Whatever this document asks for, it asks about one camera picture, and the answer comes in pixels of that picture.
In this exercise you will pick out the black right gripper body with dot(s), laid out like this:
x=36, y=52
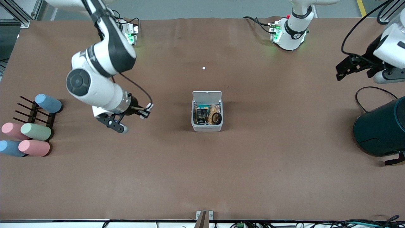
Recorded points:
x=134, y=104

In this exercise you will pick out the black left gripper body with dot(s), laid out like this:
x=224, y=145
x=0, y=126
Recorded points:
x=369, y=61

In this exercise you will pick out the black snack wrapper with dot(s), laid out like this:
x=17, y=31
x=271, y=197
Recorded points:
x=201, y=116

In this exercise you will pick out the white square trash bin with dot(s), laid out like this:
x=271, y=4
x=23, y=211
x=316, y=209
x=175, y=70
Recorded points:
x=207, y=128

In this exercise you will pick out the black tape roll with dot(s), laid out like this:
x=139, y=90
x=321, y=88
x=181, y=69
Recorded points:
x=216, y=118

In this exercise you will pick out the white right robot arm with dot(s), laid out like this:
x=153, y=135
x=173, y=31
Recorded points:
x=95, y=85

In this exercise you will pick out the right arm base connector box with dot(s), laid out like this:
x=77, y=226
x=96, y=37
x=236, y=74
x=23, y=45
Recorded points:
x=131, y=33

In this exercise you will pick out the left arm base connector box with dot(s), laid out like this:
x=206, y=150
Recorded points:
x=274, y=31

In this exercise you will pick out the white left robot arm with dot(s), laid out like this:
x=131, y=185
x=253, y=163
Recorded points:
x=292, y=34

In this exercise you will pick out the teal packet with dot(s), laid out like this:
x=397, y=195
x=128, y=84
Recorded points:
x=202, y=106

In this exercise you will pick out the dark teal round container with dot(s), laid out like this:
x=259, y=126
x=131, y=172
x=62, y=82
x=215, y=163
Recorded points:
x=381, y=129

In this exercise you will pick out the brown snack wrapper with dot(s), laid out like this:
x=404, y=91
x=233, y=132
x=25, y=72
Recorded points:
x=213, y=109

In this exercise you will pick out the blue cup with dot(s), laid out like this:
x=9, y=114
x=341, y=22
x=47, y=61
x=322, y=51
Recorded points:
x=49, y=103
x=11, y=148

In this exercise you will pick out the green cup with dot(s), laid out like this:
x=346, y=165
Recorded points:
x=36, y=131

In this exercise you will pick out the black cup rack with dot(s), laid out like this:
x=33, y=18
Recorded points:
x=33, y=115

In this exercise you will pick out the pink cup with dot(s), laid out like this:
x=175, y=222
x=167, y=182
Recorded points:
x=12, y=129
x=34, y=148

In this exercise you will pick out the green terminal connector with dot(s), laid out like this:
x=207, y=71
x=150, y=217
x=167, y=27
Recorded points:
x=240, y=225

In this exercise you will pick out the aluminium frame profile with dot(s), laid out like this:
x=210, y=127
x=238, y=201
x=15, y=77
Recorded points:
x=19, y=14
x=390, y=9

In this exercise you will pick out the metal edge bracket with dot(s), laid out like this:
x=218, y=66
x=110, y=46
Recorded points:
x=204, y=217

